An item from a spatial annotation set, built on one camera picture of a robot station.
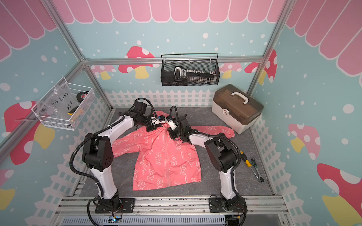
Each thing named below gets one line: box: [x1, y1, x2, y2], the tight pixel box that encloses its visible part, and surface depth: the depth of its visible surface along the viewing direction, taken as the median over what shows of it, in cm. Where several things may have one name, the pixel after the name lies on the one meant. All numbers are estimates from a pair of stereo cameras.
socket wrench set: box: [173, 65, 217, 83], surface depth 91 cm
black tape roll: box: [76, 91, 89, 104], surface depth 82 cm
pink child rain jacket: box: [112, 111, 235, 191], surface depth 91 cm
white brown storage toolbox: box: [211, 83, 264, 135], surface depth 100 cm
